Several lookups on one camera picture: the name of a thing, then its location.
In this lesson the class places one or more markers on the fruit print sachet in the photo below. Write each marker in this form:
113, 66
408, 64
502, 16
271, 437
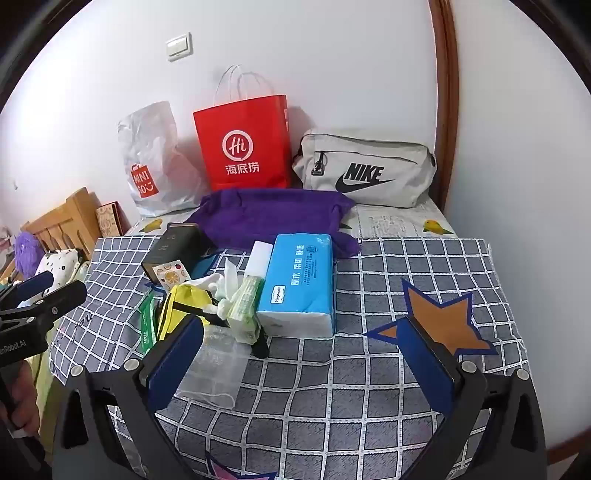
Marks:
171, 274

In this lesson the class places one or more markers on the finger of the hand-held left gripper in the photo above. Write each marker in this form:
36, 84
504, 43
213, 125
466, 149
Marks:
37, 282
64, 295

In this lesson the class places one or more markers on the grey waist bag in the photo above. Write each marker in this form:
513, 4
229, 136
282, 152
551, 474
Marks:
369, 147

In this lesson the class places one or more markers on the white plastic shopping bag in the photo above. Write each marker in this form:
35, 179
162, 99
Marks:
157, 138

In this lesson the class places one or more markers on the dark green tin box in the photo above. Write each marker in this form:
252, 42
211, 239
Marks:
175, 240

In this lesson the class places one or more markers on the newsprint lemon tablecloth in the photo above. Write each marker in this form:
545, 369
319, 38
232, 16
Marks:
392, 221

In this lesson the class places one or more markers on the white dotted pillow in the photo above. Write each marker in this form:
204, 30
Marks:
60, 263

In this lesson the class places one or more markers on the green sachet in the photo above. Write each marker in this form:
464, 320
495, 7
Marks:
147, 327

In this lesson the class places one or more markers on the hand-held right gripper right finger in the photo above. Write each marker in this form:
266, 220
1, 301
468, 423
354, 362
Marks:
427, 364

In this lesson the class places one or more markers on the grey checked tablecloth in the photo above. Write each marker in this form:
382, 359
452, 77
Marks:
323, 392

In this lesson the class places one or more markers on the light green blanket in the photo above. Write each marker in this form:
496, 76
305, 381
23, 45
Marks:
44, 374

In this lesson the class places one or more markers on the purple fleece towel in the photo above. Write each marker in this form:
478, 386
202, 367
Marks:
258, 217

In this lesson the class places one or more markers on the purple plush toy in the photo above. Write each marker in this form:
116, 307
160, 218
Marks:
27, 254

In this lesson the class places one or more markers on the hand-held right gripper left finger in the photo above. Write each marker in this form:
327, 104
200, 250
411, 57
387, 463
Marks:
178, 364

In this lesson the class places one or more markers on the clear plastic bag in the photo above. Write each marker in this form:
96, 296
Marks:
217, 364

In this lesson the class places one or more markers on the white light switch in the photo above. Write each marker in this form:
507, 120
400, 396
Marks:
179, 46

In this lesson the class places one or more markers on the person's left hand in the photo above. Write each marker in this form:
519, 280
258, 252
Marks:
27, 401

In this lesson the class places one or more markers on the red paper bag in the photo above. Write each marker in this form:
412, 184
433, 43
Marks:
212, 138

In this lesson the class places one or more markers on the wooden bed headboard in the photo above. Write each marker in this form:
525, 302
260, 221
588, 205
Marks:
69, 217

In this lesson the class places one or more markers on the brown patterned box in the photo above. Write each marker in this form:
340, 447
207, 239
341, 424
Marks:
108, 219

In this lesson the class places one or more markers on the pale green packet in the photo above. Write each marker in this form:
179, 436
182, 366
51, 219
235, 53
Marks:
244, 309

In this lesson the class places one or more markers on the blue tissue pack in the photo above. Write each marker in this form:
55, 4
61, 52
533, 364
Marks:
295, 277

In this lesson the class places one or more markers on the yellow mesh pouch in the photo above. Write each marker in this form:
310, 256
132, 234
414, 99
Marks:
184, 300

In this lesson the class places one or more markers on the white sponge block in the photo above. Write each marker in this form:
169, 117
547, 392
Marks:
258, 258

